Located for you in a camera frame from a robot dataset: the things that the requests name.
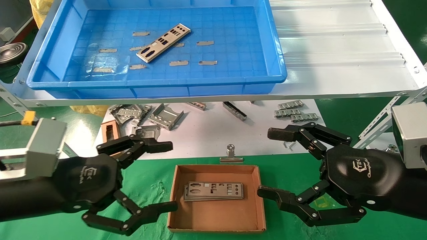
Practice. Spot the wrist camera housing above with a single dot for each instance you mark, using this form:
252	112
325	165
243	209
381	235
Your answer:
46	143
410	133

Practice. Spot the right wrist camera housing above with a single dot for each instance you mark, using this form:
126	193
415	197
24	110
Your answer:
410	133

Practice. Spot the square steel plate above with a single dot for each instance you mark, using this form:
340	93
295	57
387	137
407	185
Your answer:
146	131

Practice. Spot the dark steel bar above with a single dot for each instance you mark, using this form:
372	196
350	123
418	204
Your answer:
234	111

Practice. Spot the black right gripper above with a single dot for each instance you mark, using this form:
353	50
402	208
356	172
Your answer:
363	176

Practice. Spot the slotted steel bracket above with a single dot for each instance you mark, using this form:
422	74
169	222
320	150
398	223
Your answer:
146	113
125	113

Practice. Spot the blue plastic tray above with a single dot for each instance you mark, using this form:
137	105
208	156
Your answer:
240	40

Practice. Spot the white base board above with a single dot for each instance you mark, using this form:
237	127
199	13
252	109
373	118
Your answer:
206	140

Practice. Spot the green table cloth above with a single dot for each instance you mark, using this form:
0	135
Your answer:
153	180

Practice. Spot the short steel channel piece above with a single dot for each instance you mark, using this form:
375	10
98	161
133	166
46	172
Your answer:
196	106

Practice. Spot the small bent metal clip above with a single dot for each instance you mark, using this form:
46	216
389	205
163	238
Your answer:
289	145

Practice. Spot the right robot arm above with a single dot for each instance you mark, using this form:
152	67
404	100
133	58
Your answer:
417	193

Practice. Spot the small brown box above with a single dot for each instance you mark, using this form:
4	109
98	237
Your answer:
103	129

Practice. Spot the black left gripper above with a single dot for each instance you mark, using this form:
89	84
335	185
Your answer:
90	181

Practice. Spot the slotted steel strip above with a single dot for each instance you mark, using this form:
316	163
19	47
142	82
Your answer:
304	117
287	113
291	104

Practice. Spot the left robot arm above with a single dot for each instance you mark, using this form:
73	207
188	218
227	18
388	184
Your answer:
26	200

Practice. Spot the small grey box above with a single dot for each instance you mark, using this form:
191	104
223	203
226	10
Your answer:
6	34

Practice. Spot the steel IO shield plate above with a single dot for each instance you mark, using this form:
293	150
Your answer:
168	38
213	199
217	192

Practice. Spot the brown cardboard box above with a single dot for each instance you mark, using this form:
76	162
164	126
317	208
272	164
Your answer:
217	216

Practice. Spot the black round speaker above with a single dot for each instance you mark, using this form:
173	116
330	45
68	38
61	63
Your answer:
11	53

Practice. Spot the white metal shelf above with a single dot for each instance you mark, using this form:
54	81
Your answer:
333	50

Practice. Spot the perforated metal rack post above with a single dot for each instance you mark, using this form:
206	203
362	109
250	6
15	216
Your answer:
377	126
13	100

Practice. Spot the left wrist camera housing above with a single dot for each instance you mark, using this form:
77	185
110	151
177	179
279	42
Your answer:
46	143

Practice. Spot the folded steel bracket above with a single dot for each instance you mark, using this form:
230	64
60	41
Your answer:
165	117

